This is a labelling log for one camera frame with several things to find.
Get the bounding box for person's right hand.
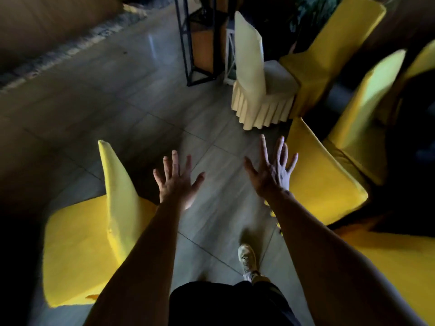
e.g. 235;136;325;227
243;134;300;201

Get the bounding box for person's left hand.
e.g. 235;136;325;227
153;150;206;211

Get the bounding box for person's right forearm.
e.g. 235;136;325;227
264;190;427;326

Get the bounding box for person's left forearm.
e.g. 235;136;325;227
83;199;191;326

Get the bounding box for yellow covered chair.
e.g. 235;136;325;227
374;40;435;127
42;139;160;308
335;223;435;326
322;49;407;186
264;117;370;235
279;0;387;118

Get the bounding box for cream chair with pleated skirt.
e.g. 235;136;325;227
231;11;300;131

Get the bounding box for light sneaker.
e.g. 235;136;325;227
237;244;261;283

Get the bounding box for black shorts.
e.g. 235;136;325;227
169;280;302;326

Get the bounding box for dark green plant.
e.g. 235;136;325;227
289;0;342;35

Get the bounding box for white metal frame stand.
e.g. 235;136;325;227
224;26;239;86

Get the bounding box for black metal frame stand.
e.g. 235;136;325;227
174;0;238;87

